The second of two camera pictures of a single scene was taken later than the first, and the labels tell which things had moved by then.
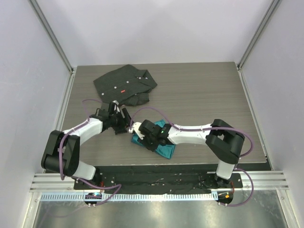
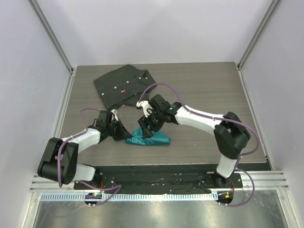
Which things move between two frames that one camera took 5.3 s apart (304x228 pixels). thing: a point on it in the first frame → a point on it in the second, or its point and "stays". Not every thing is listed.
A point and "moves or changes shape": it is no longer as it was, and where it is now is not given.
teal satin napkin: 164,150 moves or changes shape
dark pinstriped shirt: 127,85 stays
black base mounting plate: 156,180 stays
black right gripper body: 150,143 → 154,120
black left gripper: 121,128 → 123,133
